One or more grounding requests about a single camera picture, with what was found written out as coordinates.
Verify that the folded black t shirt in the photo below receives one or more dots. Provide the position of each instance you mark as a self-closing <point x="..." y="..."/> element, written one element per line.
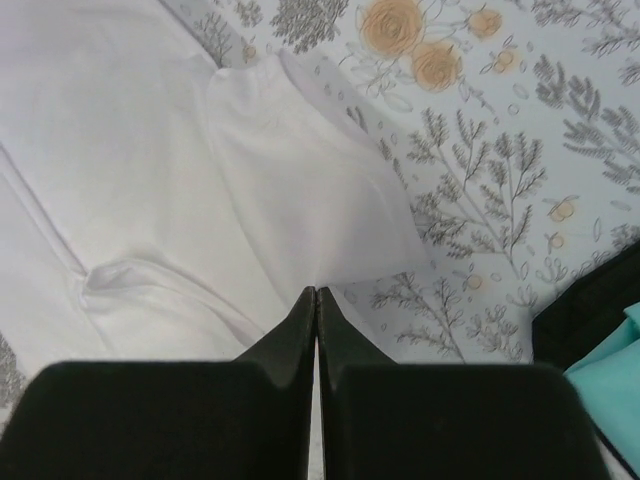
<point x="587" y="313"/>

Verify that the white t shirt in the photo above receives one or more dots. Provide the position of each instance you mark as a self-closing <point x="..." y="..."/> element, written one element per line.
<point x="157" y="207"/>

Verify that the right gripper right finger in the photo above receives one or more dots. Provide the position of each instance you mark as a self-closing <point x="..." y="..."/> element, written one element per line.
<point x="385" y="420"/>

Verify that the folded teal t shirt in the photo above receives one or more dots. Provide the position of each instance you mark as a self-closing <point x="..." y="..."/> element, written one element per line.
<point x="607" y="380"/>

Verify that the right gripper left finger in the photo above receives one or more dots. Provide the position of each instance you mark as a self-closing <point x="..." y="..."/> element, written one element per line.
<point x="244" y="419"/>

